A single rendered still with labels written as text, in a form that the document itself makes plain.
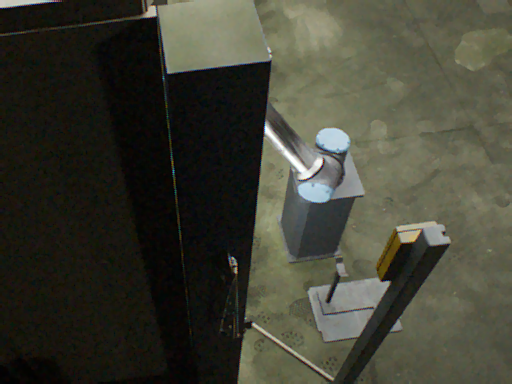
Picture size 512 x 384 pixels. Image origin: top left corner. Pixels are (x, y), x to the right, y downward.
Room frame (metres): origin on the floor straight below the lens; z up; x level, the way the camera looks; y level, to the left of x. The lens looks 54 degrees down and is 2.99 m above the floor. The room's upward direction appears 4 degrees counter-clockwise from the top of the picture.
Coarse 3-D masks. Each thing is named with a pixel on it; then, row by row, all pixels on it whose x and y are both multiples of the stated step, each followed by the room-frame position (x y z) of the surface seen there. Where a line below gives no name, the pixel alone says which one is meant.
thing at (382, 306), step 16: (416, 240) 0.70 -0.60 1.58; (432, 240) 0.67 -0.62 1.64; (448, 240) 0.67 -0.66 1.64; (416, 256) 0.67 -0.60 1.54; (432, 256) 0.66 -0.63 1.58; (400, 272) 0.69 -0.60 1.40; (416, 272) 0.65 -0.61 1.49; (400, 288) 0.66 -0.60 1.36; (416, 288) 0.66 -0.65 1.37; (384, 304) 0.68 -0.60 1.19; (400, 304) 0.66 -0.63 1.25; (368, 320) 0.71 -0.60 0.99; (384, 320) 0.65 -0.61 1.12; (368, 336) 0.67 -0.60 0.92; (384, 336) 0.66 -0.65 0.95; (352, 352) 0.70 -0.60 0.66; (368, 352) 0.66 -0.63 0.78; (352, 368) 0.65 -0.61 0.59
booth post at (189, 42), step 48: (240, 0) 0.87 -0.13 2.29; (192, 48) 0.75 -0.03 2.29; (240, 48) 0.74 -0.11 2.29; (192, 96) 0.70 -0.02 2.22; (240, 96) 0.70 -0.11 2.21; (192, 144) 0.70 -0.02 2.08; (240, 144) 0.70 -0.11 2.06; (192, 192) 0.70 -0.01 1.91; (240, 192) 0.70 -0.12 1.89; (192, 240) 0.70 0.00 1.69; (240, 240) 0.71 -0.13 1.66; (192, 288) 0.70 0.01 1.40; (240, 288) 0.71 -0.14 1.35; (192, 336) 0.73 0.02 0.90; (240, 336) 0.71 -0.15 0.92
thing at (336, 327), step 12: (312, 288) 0.92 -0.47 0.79; (324, 288) 0.92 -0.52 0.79; (384, 288) 0.90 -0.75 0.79; (348, 312) 0.81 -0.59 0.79; (360, 312) 0.81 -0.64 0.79; (372, 312) 0.81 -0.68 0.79; (324, 324) 0.77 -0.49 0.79; (336, 324) 0.77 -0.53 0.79; (348, 324) 0.77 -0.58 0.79; (360, 324) 0.76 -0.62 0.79; (396, 324) 0.75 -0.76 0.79; (324, 336) 0.73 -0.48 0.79; (336, 336) 0.72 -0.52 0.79; (348, 336) 0.72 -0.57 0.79
